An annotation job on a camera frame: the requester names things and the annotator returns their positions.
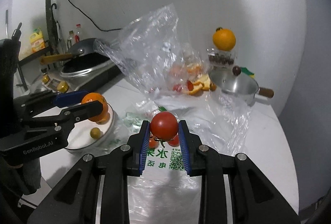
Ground yellow detergent bottle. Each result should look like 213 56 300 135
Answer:
29 28 46 53

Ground orange peel scraps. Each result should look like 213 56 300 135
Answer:
168 63 217 95

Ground white round plate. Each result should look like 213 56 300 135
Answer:
65 104 115 152

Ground black wire rack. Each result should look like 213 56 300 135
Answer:
15 39 52 91

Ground clear plastic bag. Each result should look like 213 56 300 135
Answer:
94 4 206 94

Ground yellow green sponge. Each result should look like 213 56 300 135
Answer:
240 67 255 78

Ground small steel saucepan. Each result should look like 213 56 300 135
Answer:
208 69 274 106

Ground red tomato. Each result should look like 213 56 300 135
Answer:
167 135 180 147
149 136 159 149
150 111 178 141

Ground printed plastic bag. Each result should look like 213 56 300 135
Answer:
100 94 250 223

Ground left wall socket cable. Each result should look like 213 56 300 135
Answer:
66 0 122 33

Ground mandarin orange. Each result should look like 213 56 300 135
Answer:
96 113 110 125
89 107 108 122
81 92 108 116

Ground steel induction cooker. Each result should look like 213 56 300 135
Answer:
37 59 121 92

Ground black wok with wooden handle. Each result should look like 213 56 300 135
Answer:
40 38 110 74

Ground red cap sauce bottle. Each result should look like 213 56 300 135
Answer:
74 24 81 43

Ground black umbrella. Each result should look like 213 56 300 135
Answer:
50 3 59 50

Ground clear box of dates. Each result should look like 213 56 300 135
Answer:
207 48 237 68

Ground dark oil bottle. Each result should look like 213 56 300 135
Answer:
66 31 75 50

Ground large orange with leaf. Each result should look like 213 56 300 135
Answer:
212 27 236 51

